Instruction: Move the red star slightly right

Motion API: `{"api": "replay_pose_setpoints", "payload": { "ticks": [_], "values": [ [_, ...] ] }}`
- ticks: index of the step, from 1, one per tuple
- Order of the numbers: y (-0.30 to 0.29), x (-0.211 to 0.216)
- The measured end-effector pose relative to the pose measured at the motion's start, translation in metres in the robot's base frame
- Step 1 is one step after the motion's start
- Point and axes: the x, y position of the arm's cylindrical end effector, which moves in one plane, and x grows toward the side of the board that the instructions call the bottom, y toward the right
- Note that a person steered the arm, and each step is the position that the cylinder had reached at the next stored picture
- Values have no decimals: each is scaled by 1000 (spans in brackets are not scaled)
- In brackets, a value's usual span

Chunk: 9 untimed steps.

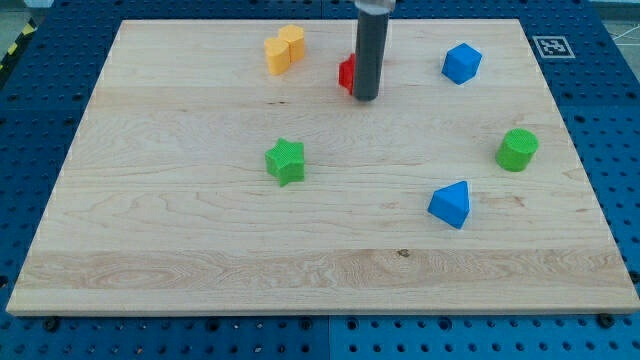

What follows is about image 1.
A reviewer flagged white fiducial marker tag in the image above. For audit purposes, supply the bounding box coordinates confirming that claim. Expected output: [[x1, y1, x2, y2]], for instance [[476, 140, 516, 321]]
[[532, 35, 575, 59]]

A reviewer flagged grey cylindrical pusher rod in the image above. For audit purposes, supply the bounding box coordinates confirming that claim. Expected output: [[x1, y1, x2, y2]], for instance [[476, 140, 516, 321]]
[[353, 8, 390, 101]]

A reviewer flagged silver rod mount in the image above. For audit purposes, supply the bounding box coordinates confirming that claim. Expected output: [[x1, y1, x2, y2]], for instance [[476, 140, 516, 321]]
[[354, 0, 396, 13]]

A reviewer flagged wooden board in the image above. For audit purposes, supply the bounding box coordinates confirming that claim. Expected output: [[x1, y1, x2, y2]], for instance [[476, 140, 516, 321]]
[[7, 19, 639, 316]]

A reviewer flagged blue triangle block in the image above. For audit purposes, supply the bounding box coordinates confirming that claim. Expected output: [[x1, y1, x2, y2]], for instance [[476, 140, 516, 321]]
[[427, 181, 470, 229]]

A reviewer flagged yellow heart block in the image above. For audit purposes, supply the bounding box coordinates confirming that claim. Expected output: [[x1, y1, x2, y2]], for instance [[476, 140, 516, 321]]
[[264, 24, 306, 75]]

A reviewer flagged green star block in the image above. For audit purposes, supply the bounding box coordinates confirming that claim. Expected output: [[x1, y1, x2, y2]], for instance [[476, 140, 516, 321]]
[[265, 138, 305, 187]]

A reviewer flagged green cylinder block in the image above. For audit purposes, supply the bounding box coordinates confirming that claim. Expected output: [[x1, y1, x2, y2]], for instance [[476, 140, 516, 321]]
[[495, 128, 539, 172]]

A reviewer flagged blue hexagon block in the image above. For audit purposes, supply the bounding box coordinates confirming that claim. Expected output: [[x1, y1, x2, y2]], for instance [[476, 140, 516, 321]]
[[441, 43, 482, 85]]

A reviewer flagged red star block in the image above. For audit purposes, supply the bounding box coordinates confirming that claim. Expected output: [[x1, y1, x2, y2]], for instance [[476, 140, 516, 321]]
[[338, 53, 355, 95]]

